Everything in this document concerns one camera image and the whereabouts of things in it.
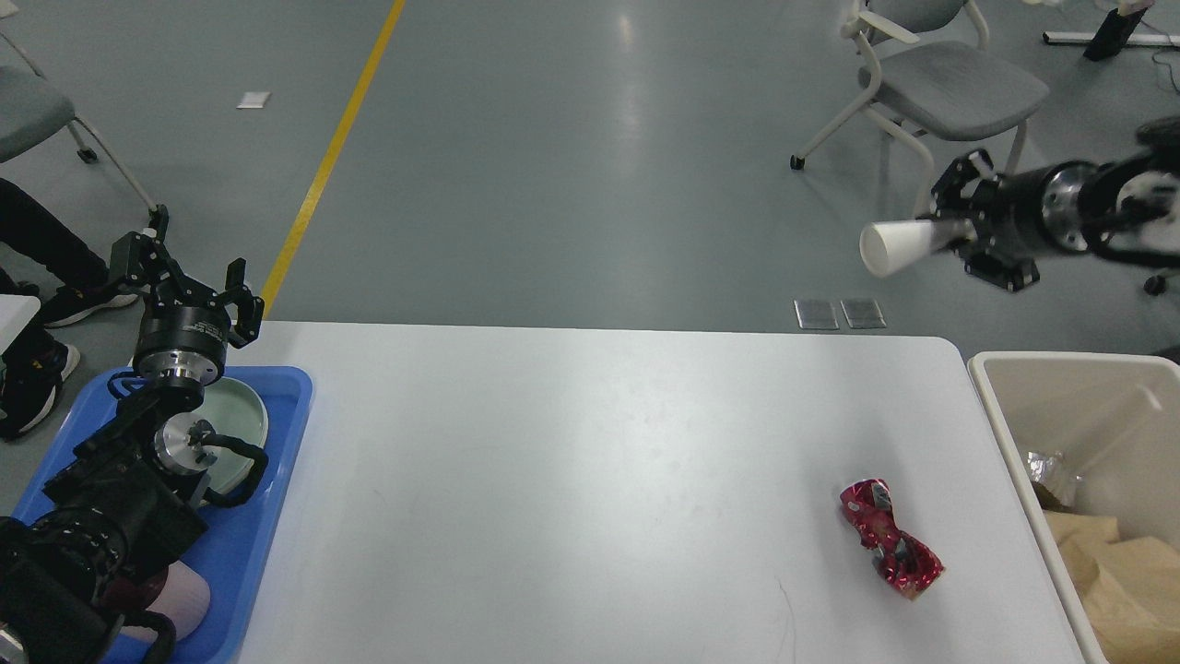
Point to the red foil wrapper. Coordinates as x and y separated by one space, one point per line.
904 562

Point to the green plate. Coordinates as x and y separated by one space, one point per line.
232 409

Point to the grey office chair left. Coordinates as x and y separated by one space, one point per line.
33 110

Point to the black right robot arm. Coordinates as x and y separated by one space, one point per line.
1123 211

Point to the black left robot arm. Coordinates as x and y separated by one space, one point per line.
126 508

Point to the left metal floor plate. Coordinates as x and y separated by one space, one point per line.
816 315

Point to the silver foil bag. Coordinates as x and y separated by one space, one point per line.
1055 484

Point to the white desk leg base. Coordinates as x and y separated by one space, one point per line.
1123 27

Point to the metal floor plate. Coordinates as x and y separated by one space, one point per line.
816 315
863 313

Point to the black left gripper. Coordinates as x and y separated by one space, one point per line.
174 339

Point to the grey chair right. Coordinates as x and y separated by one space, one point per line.
928 71

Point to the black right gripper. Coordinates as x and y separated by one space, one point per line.
1029 215

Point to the beige plastic bin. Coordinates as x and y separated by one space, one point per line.
1114 419

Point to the right metal floor plate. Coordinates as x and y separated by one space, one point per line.
863 313

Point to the blue plastic tray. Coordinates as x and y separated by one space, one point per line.
232 555

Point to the white paper cup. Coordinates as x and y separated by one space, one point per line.
886 248

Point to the pink mug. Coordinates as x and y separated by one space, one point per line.
179 593

